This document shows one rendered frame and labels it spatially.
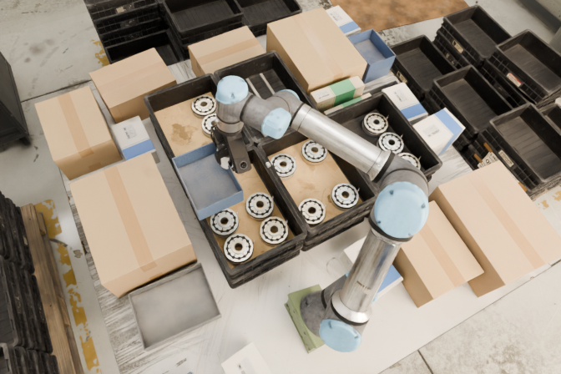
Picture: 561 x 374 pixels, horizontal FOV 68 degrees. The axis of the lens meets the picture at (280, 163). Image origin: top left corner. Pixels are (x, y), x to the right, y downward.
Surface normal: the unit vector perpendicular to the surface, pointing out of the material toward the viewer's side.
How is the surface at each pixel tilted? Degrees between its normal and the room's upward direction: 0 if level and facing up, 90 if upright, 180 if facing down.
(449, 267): 0
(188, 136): 0
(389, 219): 48
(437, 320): 0
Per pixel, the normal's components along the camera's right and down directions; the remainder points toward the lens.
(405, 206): -0.29, 0.24
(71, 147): 0.06, -0.50
